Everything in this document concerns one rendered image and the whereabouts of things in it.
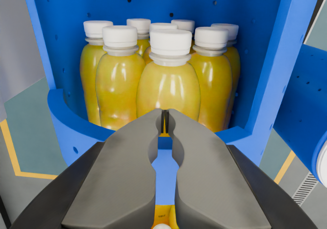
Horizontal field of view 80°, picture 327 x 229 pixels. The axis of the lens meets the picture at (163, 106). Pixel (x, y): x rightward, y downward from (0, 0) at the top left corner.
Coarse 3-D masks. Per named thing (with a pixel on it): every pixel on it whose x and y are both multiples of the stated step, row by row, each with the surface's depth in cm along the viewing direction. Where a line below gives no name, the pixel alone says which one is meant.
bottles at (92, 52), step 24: (96, 24) 25; (144, 24) 30; (168, 24) 27; (192, 24) 31; (216, 24) 28; (96, 48) 26; (144, 48) 31; (192, 48) 32; (240, 72) 30; (96, 120) 31; (168, 216) 42
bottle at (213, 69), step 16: (208, 48) 22; (224, 48) 23; (192, 64) 23; (208, 64) 22; (224, 64) 23; (208, 80) 22; (224, 80) 23; (208, 96) 23; (224, 96) 24; (208, 112) 24; (224, 112) 25; (208, 128) 25
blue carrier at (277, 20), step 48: (48, 0) 23; (96, 0) 30; (144, 0) 34; (192, 0) 34; (240, 0) 29; (288, 0) 12; (48, 48) 22; (240, 48) 31; (288, 48) 14; (48, 96) 22; (240, 96) 33; (240, 144) 16
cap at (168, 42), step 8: (152, 32) 18; (160, 32) 17; (168, 32) 18; (176, 32) 18; (184, 32) 18; (152, 40) 18; (160, 40) 17; (168, 40) 17; (176, 40) 17; (184, 40) 17; (152, 48) 18; (160, 48) 17; (168, 48) 17; (176, 48) 17; (184, 48) 18
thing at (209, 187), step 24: (168, 120) 12; (192, 120) 11; (192, 144) 9; (216, 144) 9; (192, 168) 8; (216, 168) 8; (192, 192) 7; (216, 192) 7; (240, 192) 7; (192, 216) 6; (216, 216) 6; (240, 216) 6; (264, 216) 6
